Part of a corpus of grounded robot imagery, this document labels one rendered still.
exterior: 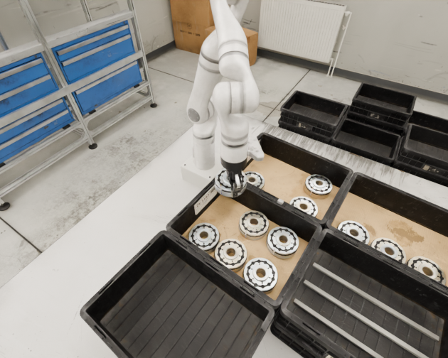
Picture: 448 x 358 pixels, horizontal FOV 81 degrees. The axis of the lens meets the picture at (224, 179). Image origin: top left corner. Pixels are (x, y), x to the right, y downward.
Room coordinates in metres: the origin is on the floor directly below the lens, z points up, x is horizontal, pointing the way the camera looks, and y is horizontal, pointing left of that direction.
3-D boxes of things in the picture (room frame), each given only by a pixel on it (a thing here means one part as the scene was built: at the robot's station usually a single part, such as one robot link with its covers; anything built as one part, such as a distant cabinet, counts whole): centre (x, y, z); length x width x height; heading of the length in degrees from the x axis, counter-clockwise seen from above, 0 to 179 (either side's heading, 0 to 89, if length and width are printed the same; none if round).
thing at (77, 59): (2.23, 1.02, 0.60); 0.72 x 0.03 x 0.56; 147
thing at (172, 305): (0.19, 0.12, 0.87); 0.40 x 0.30 x 0.11; 54
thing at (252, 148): (0.54, -0.05, 1.18); 0.11 x 0.09 x 0.06; 102
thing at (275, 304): (0.44, -0.06, 0.92); 0.40 x 0.30 x 0.02; 54
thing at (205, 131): (0.87, 0.08, 1.03); 0.09 x 0.09 x 0.17; 57
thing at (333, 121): (1.64, -0.64, 0.37); 0.40 x 0.30 x 0.45; 57
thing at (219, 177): (0.57, -0.02, 1.01); 0.10 x 0.10 x 0.01
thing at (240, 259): (0.38, -0.02, 0.86); 0.10 x 0.10 x 0.01
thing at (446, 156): (1.21, -1.32, 0.37); 0.40 x 0.30 x 0.45; 58
